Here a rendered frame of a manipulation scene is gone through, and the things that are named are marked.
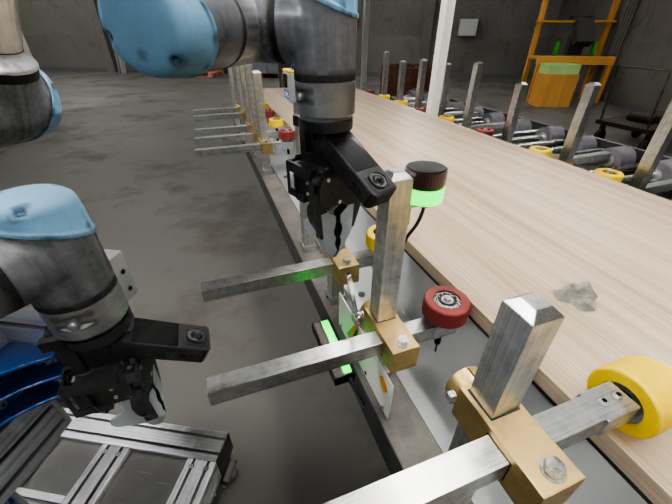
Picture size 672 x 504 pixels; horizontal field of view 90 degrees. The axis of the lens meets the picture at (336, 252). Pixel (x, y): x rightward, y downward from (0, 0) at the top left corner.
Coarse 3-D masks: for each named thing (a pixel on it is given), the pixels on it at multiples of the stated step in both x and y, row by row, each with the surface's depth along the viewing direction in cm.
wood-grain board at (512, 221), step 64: (384, 128) 163; (448, 128) 163; (448, 192) 99; (512, 192) 99; (576, 192) 99; (640, 192) 99; (448, 256) 71; (512, 256) 71; (576, 256) 71; (640, 256) 71; (576, 320) 56; (640, 320) 56; (576, 384) 46; (640, 448) 39
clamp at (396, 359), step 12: (372, 324) 60; (384, 324) 59; (396, 324) 59; (384, 336) 57; (396, 336) 57; (408, 336) 57; (384, 348) 57; (396, 348) 55; (408, 348) 55; (384, 360) 58; (396, 360) 55; (408, 360) 56
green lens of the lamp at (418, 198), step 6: (414, 192) 48; (420, 192) 47; (426, 192) 47; (432, 192) 47; (438, 192) 47; (414, 198) 48; (420, 198) 48; (426, 198) 47; (432, 198) 47; (438, 198) 48; (414, 204) 48; (420, 204) 48; (426, 204) 48; (432, 204) 48; (438, 204) 49
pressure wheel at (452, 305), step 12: (432, 288) 62; (444, 288) 62; (432, 300) 59; (444, 300) 59; (456, 300) 59; (468, 300) 59; (432, 312) 58; (444, 312) 56; (456, 312) 56; (468, 312) 57; (444, 324) 57; (456, 324) 57
